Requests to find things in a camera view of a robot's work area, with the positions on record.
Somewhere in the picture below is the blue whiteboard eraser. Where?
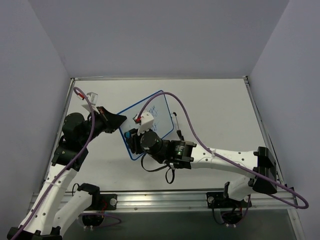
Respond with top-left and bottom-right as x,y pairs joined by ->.
124,130 -> 132,140

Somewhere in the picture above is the blue framed whiteboard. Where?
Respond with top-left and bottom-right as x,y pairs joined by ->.
117,90 -> 175,161

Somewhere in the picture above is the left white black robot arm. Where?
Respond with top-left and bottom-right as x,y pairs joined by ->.
7,106 -> 127,240

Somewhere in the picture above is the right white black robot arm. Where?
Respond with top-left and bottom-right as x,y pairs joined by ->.
124,128 -> 277,207

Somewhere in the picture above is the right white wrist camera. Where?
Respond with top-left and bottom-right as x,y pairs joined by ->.
133,110 -> 154,135

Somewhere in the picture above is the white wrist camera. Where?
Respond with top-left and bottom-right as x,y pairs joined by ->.
81,92 -> 99,112
133,110 -> 154,135

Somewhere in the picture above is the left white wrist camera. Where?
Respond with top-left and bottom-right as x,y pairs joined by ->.
81,92 -> 99,112

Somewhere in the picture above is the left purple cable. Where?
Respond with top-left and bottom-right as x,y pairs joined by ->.
9,87 -> 123,240

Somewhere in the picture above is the purple cable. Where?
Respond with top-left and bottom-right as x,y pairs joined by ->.
134,91 -> 310,210
9,87 -> 123,240

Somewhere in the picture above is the black wire whiteboard stand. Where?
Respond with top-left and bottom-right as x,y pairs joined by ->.
172,112 -> 184,141

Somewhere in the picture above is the aluminium front rail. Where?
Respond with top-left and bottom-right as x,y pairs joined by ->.
26,191 -> 298,215

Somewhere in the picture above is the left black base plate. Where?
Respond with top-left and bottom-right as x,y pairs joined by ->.
98,193 -> 118,212

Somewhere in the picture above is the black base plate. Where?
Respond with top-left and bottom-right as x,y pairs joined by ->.
98,193 -> 118,212
206,191 -> 233,209

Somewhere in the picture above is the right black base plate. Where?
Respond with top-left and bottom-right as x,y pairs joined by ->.
206,191 -> 233,209

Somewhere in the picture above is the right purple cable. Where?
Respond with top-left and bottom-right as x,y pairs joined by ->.
134,91 -> 310,210

